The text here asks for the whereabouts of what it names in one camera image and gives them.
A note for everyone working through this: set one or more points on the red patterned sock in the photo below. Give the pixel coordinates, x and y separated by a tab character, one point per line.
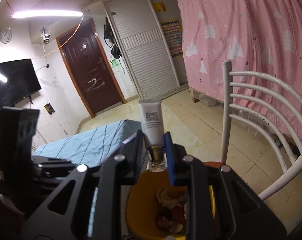
177	213

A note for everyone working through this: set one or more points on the green wall sticker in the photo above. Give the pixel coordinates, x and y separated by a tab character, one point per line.
114	63

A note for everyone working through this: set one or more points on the colourful grid chart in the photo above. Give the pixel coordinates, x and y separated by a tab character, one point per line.
172	37

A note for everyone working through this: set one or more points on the white metal chair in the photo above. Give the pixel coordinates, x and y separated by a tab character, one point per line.
256	97

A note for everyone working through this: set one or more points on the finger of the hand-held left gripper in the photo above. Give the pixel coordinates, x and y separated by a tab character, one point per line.
53	160
57	172

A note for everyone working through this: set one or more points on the white slatted wardrobe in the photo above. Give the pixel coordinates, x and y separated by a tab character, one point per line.
146	55

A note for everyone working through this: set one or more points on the small black hanging bag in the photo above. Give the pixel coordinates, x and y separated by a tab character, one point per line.
115	52

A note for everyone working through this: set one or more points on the black wall television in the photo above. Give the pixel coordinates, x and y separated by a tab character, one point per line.
14	82

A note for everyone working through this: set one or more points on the yellow bin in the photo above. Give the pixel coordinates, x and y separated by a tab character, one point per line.
141	205

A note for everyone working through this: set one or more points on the white cream tube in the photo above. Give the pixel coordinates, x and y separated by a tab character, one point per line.
152	122

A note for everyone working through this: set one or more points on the ceiling light tube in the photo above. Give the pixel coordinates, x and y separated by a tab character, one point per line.
47	13

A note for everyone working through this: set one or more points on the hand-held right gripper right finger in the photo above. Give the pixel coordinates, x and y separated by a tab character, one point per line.
170	160

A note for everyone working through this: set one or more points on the round wall clock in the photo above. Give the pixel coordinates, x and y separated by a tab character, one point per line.
5	35

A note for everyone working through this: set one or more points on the dark wall picture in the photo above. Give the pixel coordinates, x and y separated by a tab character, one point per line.
50	109

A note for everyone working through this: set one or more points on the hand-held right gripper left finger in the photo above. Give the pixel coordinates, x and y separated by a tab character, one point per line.
138	160

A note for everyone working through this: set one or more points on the pink tree print curtain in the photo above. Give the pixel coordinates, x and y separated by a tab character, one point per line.
253	42

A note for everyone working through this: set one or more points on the dark brown door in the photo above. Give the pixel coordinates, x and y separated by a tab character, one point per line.
90	67

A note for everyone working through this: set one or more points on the light blue striped sheet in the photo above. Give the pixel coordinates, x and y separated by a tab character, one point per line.
90	145

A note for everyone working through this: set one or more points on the large black hanging bag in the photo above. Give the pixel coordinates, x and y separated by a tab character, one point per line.
107	31

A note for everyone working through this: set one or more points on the cream massage comb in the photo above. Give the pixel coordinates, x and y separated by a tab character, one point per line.
164	195

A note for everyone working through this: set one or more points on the yellow poster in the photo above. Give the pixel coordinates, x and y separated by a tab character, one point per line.
158	7

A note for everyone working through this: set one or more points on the white security camera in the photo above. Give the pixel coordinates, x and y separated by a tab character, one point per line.
45	36

